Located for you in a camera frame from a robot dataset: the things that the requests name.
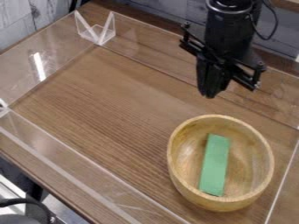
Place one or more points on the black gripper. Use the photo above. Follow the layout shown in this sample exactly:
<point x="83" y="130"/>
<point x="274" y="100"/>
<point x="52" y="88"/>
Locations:
<point x="224" y="56"/>

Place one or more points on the green rectangular block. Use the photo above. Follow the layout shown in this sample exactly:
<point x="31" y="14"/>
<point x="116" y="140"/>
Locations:
<point x="214" y="166"/>

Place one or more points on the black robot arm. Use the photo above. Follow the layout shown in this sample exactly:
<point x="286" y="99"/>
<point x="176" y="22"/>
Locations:
<point x="226" y="57"/>

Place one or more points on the clear acrylic corner bracket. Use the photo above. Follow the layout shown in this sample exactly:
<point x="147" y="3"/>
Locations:
<point x="99" y="34"/>

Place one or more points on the brown wooden bowl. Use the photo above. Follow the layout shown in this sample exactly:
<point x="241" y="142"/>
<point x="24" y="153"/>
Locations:
<point x="250" y="162"/>

